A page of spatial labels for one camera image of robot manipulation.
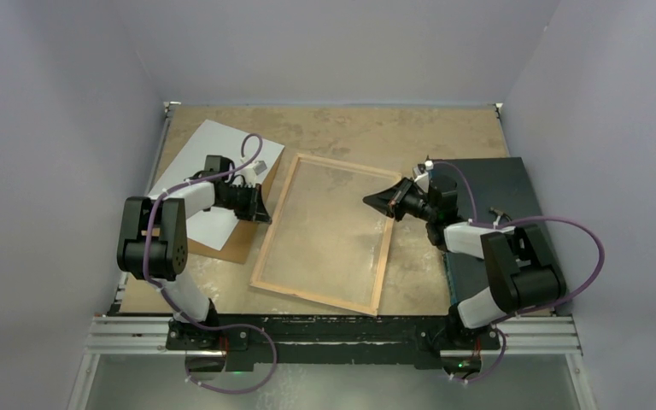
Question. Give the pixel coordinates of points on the brown backing board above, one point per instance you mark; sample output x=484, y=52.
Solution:
x=237, y=243

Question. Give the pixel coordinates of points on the printed photo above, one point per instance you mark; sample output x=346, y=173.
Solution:
x=213, y=228

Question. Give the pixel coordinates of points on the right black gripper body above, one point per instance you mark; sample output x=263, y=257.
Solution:
x=415, y=204

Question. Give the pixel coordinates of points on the aluminium frame rails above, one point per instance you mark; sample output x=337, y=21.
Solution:
x=127, y=364

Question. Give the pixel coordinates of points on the dark blue book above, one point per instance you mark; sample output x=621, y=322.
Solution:
x=483, y=184

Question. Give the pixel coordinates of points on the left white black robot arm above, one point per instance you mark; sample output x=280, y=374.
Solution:
x=153, y=242

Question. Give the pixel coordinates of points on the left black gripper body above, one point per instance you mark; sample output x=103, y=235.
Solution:
x=241, y=201

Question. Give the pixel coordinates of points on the small hammer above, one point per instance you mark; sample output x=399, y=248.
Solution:
x=500, y=215

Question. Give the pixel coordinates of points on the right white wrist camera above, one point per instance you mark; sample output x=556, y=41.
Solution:
x=422, y=172

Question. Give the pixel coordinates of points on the wooden picture frame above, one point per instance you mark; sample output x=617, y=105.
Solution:
x=260, y=254

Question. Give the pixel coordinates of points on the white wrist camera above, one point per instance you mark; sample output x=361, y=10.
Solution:
x=254, y=172
x=422, y=172

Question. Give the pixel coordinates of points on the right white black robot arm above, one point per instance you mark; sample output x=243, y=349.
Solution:
x=520, y=266

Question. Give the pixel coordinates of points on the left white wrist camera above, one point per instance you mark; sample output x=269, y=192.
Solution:
x=254, y=172

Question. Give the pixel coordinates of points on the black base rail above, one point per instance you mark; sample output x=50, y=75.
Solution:
x=244, y=340

